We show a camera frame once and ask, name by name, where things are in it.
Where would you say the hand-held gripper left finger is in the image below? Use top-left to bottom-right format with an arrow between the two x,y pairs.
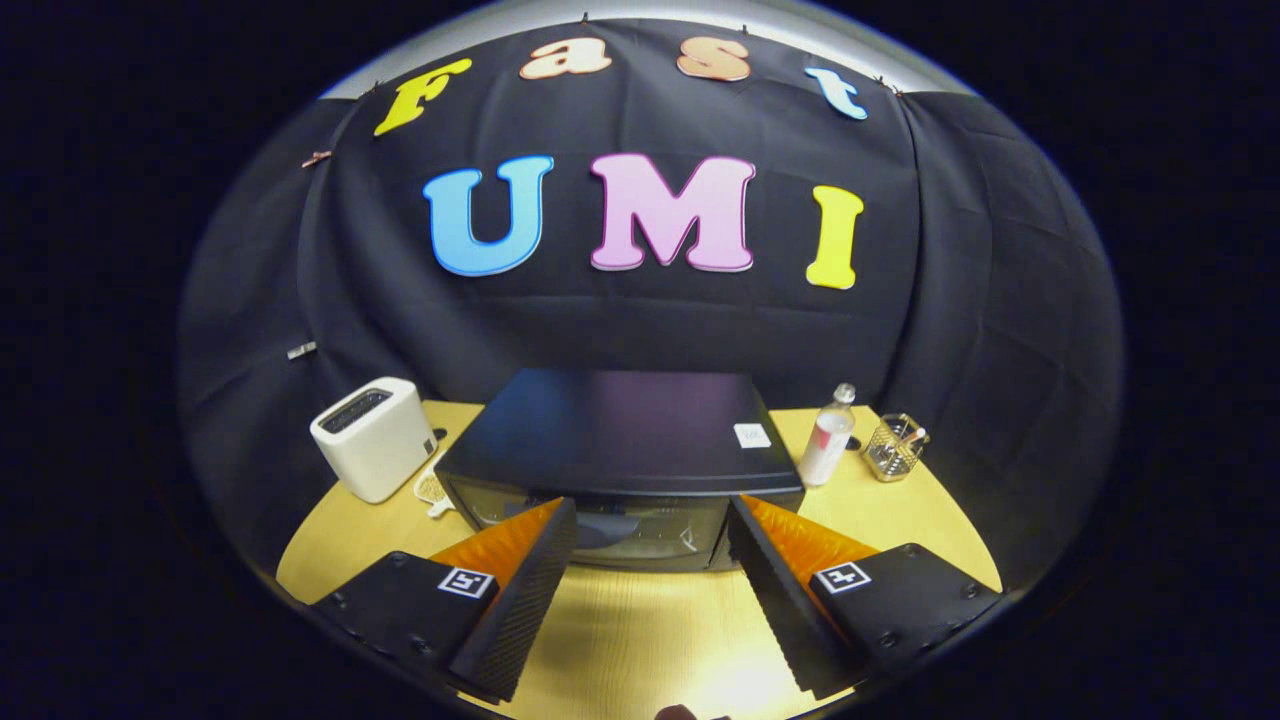
310,497 -> 579,703

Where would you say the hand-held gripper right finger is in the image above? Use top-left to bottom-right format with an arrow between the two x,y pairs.
728,494 -> 1004,700

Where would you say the black toaster oven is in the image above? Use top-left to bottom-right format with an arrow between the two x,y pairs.
435,368 -> 806,573

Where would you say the white bread toaster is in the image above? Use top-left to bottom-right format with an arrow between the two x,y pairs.
309,377 -> 439,504

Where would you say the small mesh strainer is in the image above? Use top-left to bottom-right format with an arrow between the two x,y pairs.
413,450 -> 457,519

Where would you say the clear plastic bottle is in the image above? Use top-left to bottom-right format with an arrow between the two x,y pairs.
797,383 -> 858,488

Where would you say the gold wire basket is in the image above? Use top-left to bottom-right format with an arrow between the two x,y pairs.
864,413 -> 929,483

